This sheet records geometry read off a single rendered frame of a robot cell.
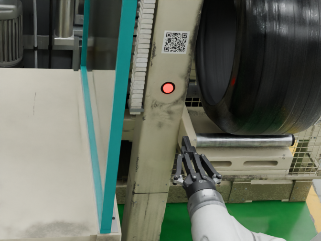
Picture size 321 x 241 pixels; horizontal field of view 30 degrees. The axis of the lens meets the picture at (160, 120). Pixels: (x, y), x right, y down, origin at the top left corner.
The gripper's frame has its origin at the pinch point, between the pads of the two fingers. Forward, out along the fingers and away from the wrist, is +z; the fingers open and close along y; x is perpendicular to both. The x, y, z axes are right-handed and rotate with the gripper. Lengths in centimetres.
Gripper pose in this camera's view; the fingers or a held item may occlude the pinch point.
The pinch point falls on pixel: (187, 147)
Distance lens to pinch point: 161.9
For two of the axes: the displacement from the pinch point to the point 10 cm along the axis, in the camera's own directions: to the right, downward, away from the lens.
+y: -9.8, -0.1, -2.1
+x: -1.3, 8.1, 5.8
